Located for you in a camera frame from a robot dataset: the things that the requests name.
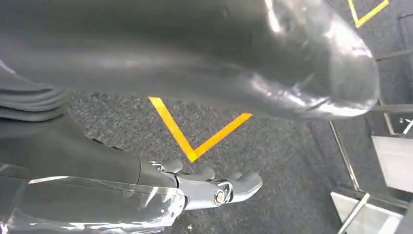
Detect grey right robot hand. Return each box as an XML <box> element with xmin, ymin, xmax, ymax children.
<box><xmin>0</xmin><ymin>0</ymin><xmax>380</xmax><ymax>234</ymax></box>

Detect large steel table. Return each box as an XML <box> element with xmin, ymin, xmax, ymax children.
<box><xmin>329</xmin><ymin>103</ymin><xmax>413</xmax><ymax>234</ymax></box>

